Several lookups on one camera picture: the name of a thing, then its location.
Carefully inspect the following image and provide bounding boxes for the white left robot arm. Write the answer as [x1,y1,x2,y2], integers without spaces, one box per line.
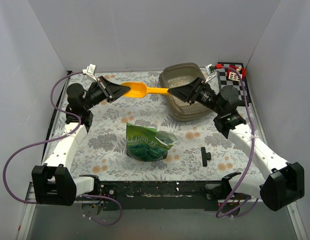
[31,76,130,206]

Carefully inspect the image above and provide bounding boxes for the black white chessboard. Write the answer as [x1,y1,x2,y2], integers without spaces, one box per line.
[217,62,252,104]

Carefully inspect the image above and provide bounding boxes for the floral table mat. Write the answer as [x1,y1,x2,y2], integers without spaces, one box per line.
[41,70,269,182]

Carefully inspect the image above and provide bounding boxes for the red white toy block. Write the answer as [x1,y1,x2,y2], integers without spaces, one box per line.
[226,64,247,82]

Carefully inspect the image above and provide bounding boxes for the black bag clip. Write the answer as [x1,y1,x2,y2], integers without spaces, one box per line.
[200,147,212,167]

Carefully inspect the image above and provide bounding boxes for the yellow plastic scoop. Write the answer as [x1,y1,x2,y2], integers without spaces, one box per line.
[121,82,170,98]

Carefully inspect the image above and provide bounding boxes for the grey litter box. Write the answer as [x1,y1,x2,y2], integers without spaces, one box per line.
[158,62,212,122]

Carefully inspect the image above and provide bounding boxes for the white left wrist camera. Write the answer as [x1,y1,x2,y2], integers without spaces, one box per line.
[82,64,98,82]

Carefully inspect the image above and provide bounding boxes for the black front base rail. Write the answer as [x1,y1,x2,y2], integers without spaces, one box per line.
[77,180,248,212]

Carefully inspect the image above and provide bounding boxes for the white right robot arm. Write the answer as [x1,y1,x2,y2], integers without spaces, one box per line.
[168,77,305,211]

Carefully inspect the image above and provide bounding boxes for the green cat litter bag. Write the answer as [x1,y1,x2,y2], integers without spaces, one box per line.
[126,123,178,162]

